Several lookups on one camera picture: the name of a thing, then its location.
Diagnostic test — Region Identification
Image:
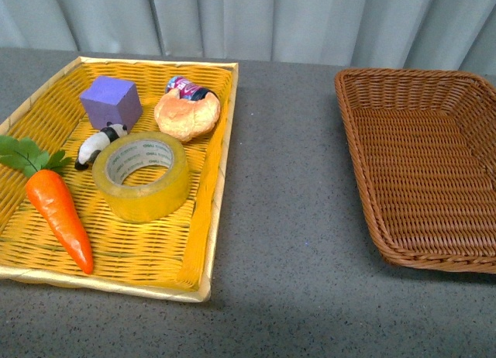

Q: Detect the grey-white curtain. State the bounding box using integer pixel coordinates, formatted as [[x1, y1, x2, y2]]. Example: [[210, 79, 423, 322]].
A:
[[1, 0, 495, 74]]

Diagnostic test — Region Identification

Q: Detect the toy bread croissant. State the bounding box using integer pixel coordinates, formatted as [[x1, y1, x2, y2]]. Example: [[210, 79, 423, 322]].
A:
[[153, 89, 221, 143]]

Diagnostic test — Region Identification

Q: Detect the brown wicker basket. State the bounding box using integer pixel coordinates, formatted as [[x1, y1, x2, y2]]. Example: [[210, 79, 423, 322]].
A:
[[335, 68, 495, 274]]

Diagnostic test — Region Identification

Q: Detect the yellow woven basket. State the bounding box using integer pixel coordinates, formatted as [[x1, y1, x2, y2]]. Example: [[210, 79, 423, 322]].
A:
[[1, 57, 239, 302]]

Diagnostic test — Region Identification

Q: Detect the yellow packing tape roll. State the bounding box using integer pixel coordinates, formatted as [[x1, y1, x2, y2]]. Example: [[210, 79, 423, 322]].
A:
[[92, 131, 189, 222]]

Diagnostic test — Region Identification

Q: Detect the small red soda can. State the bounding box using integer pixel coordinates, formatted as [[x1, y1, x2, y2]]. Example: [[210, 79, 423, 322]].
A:
[[165, 76, 216, 101]]

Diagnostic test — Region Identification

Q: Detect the orange toy carrot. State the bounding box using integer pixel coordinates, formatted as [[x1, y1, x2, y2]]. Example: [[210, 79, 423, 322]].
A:
[[1, 135, 94, 274]]

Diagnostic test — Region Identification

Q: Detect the purple foam cube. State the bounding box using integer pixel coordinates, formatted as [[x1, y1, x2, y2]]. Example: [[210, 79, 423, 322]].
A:
[[80, 76, 143, 131]]

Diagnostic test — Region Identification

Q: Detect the small panda figurine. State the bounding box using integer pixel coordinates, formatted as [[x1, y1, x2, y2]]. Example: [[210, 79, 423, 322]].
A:
[[74, 122, 128, 170]]

